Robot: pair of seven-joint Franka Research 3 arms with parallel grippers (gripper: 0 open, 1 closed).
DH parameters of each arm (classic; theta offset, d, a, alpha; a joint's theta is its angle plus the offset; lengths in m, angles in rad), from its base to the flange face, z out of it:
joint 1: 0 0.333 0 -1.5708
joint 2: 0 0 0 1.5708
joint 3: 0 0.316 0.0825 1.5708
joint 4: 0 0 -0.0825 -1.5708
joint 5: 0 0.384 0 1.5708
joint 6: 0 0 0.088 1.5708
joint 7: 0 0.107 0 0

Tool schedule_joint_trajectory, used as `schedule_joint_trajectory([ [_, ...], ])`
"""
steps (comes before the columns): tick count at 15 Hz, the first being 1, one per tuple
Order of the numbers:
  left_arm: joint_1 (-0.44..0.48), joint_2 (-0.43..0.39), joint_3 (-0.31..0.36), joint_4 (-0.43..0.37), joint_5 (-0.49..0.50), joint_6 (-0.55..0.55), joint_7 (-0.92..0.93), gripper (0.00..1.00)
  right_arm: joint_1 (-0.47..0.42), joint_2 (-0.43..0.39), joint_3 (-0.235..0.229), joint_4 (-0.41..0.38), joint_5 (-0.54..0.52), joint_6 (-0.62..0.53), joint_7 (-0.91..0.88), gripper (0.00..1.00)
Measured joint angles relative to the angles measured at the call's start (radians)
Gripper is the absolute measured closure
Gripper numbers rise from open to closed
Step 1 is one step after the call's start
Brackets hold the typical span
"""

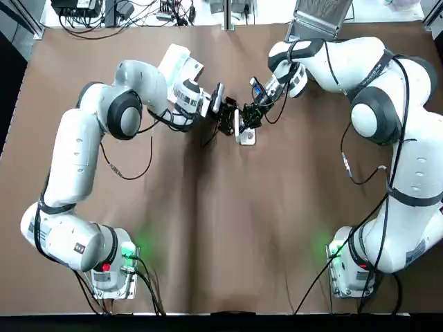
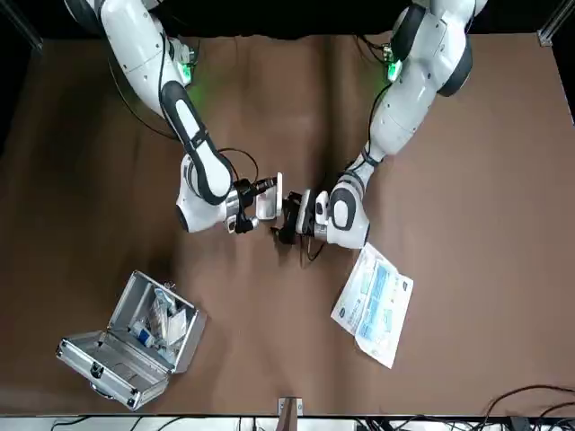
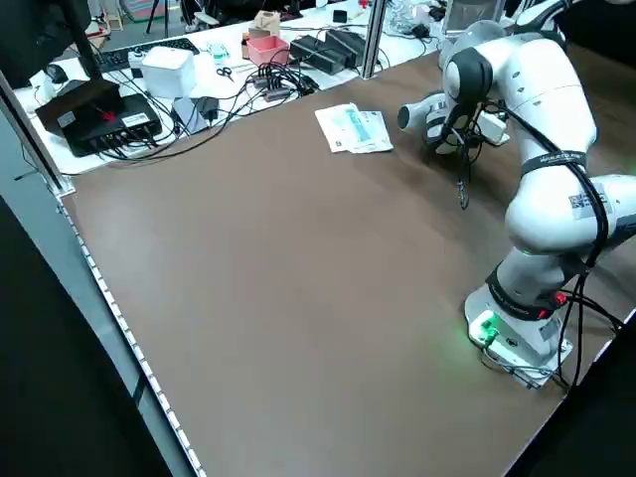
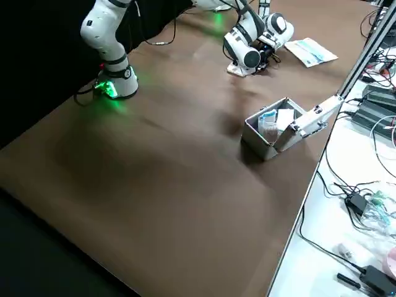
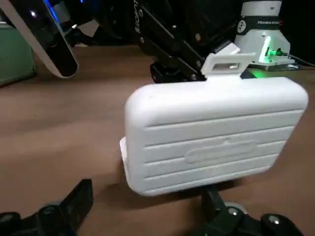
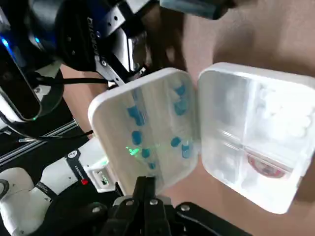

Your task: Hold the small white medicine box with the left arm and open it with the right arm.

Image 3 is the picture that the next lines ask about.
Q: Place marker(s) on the grey usb hub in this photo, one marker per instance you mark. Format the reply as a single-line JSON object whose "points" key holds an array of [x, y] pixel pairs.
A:
{"points": [[270, 88]]}

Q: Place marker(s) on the black box red label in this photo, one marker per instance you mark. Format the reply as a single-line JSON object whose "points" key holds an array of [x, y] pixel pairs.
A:
{"points": [[79, 107]]}

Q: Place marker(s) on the black monitor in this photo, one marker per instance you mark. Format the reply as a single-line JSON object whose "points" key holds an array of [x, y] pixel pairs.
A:
{"points": [[30, 40]]}

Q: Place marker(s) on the black scissors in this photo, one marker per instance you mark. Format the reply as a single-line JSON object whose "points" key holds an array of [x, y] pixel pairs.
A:
{"points": [[226, 73]]}

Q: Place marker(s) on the black plug adapter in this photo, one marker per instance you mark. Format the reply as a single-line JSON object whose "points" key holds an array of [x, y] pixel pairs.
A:
{"points": [[207, 108]]}

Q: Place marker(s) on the black power brick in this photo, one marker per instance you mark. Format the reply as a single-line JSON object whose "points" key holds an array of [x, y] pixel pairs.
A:
{"points": [[345, 45], [313, 54]]}

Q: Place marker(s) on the pink box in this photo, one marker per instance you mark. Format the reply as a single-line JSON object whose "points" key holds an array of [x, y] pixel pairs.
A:
{"points": [[268, 49]]}

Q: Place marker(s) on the black network switch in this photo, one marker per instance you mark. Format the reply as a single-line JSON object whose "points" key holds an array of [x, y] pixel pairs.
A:
{"points": [[134, 121]]}

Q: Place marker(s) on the grey flat slab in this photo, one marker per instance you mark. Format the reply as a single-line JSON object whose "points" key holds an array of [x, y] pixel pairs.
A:
{"points": [[186, 116]]}

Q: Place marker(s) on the black keyboard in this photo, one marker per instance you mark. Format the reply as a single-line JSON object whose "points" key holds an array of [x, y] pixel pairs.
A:
{"points": [[114, 58]]}

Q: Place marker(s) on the aluminium frame rail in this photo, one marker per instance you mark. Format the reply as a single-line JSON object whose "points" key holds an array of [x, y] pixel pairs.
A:
{"points": [[35, 149]]}

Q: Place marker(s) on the aluminium upright post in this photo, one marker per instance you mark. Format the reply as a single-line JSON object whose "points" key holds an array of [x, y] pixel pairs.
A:
{"points": [[372, 40]]}

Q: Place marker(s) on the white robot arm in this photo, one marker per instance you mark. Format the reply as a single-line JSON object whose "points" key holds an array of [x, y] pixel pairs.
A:
{"points": [[539, 12], [546, 99]]}

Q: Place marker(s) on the white cube device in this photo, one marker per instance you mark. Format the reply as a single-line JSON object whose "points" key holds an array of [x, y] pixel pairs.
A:
{"points": [[169, 69]]}

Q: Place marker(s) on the blue white mask packet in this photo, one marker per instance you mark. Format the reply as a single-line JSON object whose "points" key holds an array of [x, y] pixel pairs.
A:
{"points": [[343, 126], [385, 134]]}

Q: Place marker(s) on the cardboard box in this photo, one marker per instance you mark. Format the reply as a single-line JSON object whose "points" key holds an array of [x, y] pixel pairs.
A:
{"points": [[267, 22]]}

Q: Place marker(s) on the black mouse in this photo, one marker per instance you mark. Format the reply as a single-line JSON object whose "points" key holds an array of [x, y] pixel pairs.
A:
{"points": [[57, 73]]}

